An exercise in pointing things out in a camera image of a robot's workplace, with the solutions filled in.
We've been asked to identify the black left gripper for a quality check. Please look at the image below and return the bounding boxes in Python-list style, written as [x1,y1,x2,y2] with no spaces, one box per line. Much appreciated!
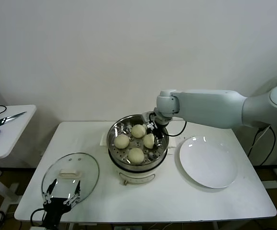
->
[43,178,81,230]

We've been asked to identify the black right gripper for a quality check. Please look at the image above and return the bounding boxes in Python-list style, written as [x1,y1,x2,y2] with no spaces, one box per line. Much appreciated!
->
[150,119,166,148]

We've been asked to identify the white steamed baozi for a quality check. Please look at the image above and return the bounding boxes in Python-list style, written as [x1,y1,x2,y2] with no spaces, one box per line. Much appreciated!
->
[131,124,147,139]
[114,134,130,150]
[143,133,156,150]
[128,147,145,166]

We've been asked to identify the glass lid with cream handle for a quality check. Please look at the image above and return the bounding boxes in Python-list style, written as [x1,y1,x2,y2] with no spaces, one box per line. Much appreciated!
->
[42,152,100,208]

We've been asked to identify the perforated steel steamer basket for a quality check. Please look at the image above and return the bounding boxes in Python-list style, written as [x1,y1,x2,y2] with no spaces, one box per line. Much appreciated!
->
[107,114,170,173]

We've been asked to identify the cream electric cooker base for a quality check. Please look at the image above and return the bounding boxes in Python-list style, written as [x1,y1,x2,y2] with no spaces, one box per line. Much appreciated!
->
[100,132,177,187]

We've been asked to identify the white round plate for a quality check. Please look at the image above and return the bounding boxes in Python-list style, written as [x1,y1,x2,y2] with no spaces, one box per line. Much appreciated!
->
[179,136,239,189]

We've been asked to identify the white side table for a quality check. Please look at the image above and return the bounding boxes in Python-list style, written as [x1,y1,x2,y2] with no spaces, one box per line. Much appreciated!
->
[0,104,38,209]

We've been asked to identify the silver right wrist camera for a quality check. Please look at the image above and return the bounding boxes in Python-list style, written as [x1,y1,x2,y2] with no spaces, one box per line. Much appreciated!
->
[141,111,157,129]

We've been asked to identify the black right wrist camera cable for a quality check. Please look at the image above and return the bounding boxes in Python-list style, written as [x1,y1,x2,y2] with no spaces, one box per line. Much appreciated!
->
[163,119,188,138]

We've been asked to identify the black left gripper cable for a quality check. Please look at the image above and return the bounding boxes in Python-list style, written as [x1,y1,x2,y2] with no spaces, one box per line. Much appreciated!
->
[30,207,47,230]

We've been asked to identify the steel scissors with black handle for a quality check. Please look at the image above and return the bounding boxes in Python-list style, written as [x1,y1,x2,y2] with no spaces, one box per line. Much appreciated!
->
[0,111,28,128]

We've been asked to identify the black power adapter with cable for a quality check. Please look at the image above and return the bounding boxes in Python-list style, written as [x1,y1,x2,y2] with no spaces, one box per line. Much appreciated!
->
[247,126,277,166]

